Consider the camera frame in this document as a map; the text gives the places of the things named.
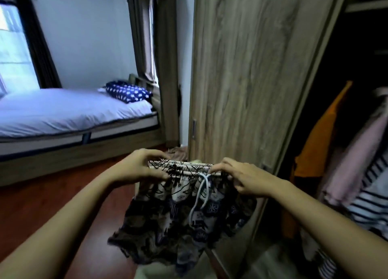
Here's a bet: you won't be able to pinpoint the blue star print pillow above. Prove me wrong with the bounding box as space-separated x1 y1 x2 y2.
104 80 153 104

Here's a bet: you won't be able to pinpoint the person's left hand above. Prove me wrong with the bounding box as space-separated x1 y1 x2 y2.
112 148 172 187

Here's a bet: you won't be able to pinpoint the bed with white sheet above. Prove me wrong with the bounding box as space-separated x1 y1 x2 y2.
0 73 164 187

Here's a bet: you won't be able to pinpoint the brown cloth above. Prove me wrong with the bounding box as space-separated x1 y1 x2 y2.
167 146 188 161

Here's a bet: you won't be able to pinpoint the cream padded chair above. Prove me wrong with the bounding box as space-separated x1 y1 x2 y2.
133 248 219 279

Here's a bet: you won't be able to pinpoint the pink shirt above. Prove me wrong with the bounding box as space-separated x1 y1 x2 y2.
321 86 388 207

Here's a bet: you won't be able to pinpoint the person's right hand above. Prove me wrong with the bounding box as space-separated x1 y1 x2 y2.
210 157 285 197

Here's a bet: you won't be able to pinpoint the white striped shirt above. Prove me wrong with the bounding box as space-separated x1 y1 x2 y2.
303 151 388 279

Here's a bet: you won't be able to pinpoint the elephant print shorts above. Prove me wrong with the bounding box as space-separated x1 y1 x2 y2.
108 158 258 276

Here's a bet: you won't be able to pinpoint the grey brown curtain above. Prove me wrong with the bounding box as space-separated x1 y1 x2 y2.
153 0 181 148
127 0 158 82

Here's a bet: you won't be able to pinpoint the person's right forearm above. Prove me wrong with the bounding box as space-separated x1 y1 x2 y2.
272 178 388 279

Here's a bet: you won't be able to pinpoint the wooden wardrobe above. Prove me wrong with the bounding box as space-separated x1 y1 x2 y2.
188 0 388 279

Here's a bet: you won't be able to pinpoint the person's left forearm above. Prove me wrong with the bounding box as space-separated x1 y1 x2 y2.
0 166 122 279

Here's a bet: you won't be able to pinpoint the large window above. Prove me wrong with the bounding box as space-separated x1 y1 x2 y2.
0 3 40 96

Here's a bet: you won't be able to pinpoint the orange t-shirt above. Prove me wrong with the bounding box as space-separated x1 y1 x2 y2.
282 80 354 240

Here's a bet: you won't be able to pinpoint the dark curtain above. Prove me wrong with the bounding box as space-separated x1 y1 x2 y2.
13 0 63 89

